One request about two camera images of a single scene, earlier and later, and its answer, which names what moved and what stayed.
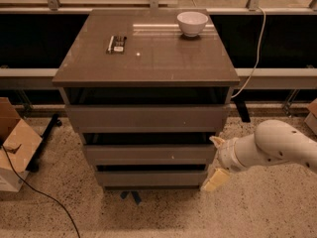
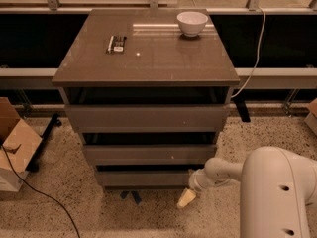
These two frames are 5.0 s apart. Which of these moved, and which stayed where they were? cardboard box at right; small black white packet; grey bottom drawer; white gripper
Moved: white gripper
Stayed: small black white packet; grey bottom drawer; cardboard box at right
